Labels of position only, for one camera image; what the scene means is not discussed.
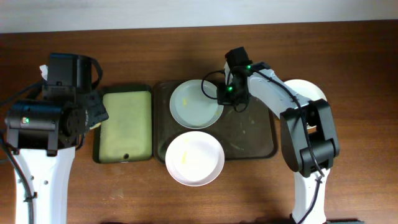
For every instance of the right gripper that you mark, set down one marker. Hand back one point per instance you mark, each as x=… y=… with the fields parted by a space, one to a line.
x=223 y=99

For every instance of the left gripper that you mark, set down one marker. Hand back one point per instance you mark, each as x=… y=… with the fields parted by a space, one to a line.
x=97 y=107

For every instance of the pale green plate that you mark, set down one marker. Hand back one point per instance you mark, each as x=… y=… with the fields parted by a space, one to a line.
x=305 y=89

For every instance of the green yellow scrub sponge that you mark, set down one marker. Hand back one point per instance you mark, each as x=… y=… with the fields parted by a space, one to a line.
x=95 y=126

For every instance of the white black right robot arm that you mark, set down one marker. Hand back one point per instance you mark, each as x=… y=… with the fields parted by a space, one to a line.
x=309 y=139

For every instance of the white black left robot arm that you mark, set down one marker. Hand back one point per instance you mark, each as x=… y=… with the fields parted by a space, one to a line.
x=46 y=128

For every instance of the small black tray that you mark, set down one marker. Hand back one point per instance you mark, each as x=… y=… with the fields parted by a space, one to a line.
x=114 y=89

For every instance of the large brown tray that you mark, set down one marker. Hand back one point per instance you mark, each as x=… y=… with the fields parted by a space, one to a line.
x=246 y=135

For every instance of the yellow-green foam pad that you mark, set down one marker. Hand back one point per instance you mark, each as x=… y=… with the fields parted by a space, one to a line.
x=126 y=136

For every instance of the pale blue plate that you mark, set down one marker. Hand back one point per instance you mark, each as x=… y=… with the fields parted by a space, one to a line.
x=192 y=104

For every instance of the pale pink plate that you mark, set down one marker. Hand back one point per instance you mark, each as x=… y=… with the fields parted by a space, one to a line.
x=194 y=158

